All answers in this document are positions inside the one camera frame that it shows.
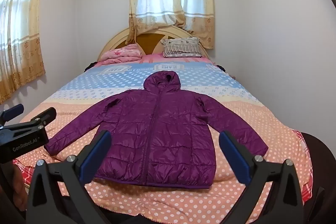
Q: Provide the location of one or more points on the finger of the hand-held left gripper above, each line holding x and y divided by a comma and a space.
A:
47, 115
14, 111

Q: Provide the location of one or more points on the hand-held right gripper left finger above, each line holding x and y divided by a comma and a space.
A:
97, 155

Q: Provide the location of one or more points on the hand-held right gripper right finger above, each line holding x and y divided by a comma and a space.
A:
233, 158

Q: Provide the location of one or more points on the purple hooded puffer jacket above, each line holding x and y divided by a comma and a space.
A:
162, 129

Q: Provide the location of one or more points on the polka dot bedspread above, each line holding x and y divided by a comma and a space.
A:
78, 87

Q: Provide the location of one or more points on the narrow cream window curtain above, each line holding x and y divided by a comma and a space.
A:
23, 43

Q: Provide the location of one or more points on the red plaid sheet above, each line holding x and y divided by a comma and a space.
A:
304, 187

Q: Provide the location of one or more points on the dark furniture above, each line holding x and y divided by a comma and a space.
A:
323, 161

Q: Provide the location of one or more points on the dark object beside bed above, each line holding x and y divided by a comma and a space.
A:
220, 67

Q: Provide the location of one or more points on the folded pink blanket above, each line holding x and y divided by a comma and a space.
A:
120, 54

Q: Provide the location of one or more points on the striped floral pillow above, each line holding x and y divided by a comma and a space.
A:
181, 47

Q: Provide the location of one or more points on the wooden arched headboard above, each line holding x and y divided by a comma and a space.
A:
147, 40

